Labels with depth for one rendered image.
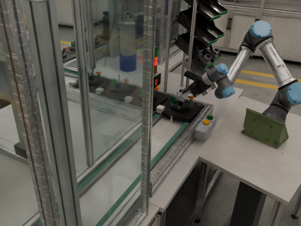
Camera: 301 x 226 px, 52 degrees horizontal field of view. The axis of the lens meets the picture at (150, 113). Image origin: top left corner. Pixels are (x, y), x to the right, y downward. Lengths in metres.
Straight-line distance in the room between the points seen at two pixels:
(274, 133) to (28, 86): 1.61
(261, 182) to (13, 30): 1.45
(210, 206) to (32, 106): 2.26
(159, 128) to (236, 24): 4.27
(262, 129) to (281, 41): 4.10
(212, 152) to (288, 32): 4.33
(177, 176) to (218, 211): 1.11
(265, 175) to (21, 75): 1.45
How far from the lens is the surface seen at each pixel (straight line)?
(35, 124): 0.68
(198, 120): 1.96
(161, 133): 1.89
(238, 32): 6.01
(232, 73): 2.00
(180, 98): 2.02
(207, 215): 2.68
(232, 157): 1.87
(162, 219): 1.60
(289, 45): 6.04
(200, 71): 2.31
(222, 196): 2.86
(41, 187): 0.76
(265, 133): 2.02
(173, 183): 1.63
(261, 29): 1.96
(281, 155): 2.00
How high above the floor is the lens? 1.97
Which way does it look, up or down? 30 degrees down
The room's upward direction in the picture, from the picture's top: 2 degrees clockwise
